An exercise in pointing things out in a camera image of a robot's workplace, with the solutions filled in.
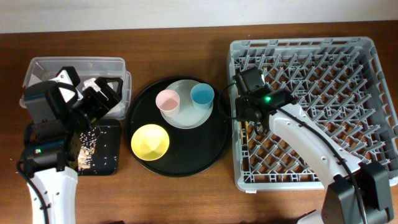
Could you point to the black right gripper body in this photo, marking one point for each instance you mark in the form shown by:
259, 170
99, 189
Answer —
245, 112

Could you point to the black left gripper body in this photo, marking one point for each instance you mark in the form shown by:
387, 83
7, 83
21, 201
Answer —
93, 107

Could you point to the wooden chopstick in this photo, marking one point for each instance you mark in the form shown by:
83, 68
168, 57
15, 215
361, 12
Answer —
246, 129
241, 134

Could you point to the white paper napkin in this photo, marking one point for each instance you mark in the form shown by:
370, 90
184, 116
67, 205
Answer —
91, 83

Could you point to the food scraps and rice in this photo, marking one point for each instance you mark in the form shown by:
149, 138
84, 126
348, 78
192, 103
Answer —
88, 149

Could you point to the yellow plastic bowl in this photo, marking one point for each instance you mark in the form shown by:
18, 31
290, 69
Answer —
150, 142

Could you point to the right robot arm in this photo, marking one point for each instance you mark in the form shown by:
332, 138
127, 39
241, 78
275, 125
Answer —
356, 192

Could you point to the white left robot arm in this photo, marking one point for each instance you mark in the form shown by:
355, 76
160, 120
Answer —
49, 162

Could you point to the black rectangular waste tray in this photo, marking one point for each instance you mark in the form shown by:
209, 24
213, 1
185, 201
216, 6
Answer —
105, 155

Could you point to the clear plastic waste bin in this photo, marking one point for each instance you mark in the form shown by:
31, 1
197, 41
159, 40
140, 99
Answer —
45, 68

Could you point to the grey plastic dishwasher rack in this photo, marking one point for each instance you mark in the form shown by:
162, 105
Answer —
339, 83

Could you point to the light blue plastic cup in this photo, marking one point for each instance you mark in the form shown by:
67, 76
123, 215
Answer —
202, 96

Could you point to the light pink plastic cup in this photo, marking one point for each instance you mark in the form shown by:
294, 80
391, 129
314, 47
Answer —
168, 101

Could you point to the light grey round plate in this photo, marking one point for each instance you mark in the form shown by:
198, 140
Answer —
188, 117

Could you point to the round black serving tray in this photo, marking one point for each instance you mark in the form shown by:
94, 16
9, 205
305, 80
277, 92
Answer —
190, 151

